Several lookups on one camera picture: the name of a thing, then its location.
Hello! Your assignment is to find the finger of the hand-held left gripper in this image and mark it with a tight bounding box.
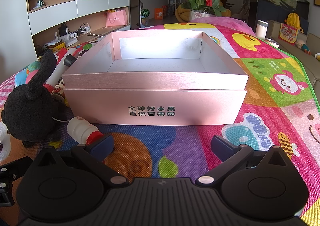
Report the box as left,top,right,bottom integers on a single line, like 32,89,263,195
0,156,33,181

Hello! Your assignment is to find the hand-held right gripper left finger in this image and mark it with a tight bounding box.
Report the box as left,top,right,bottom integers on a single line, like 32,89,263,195
32,133,128,186

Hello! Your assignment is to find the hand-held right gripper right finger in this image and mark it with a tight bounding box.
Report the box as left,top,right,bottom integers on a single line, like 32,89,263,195
195,135,294,186

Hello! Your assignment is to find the small white bottle red cap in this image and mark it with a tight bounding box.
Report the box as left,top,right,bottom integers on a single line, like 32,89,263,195
67,115,105,145

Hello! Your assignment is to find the black plush toy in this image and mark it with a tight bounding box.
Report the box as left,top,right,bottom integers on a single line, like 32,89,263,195
1,51,68,148

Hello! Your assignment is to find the pink cardboard box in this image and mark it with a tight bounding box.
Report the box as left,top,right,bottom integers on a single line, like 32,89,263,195
61,28,249,126

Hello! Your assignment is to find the small red doll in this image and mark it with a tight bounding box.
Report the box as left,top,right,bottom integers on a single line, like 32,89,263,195
51,76,67,109

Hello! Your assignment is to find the white and red foam block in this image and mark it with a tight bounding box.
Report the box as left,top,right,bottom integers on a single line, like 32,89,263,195
45,47,80,86

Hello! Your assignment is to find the black cylinder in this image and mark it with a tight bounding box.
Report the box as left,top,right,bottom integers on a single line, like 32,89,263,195
64,55,77,68

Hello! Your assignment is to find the colourful cartoon play mat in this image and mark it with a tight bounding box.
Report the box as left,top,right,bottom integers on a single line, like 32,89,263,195
0,16,320,226

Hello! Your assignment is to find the small metal bowl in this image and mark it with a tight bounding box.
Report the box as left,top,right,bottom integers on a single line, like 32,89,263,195
265,38,280,48

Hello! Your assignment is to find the white power strip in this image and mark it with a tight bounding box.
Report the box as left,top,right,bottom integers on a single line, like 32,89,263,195
67,23,91,39

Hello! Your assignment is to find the beige sofa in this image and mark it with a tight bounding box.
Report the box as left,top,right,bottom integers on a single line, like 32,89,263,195
267,20,320,89

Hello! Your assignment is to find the black router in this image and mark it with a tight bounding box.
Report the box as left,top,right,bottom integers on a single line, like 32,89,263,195
59,23,69,40

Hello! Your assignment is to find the white cylinder humidifier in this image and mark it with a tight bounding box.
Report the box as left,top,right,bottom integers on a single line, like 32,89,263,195
255,20,268,39

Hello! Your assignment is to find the pink blanket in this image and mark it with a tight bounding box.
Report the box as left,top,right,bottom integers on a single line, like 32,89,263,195
191,15,249,28

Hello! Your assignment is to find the pink gift bag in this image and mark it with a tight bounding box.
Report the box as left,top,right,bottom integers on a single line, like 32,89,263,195
105,9,128,27

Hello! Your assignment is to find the small plush toy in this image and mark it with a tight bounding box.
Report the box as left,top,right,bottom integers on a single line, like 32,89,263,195
296,40,312,55

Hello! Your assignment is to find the red printed bag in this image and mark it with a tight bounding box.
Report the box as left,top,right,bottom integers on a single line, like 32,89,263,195
279,23,300,46

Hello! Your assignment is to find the dark cabinet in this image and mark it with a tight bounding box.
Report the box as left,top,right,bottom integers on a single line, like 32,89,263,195
249,0,310,36

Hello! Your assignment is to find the orange box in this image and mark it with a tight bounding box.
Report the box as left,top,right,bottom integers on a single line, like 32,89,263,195
154,7,167,20

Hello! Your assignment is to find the yellow backpack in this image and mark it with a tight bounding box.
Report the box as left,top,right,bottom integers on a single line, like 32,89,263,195
285,12,304,33

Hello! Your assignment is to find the white and wood wall cabinet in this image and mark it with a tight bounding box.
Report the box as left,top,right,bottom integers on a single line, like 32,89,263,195
26,0,132,60

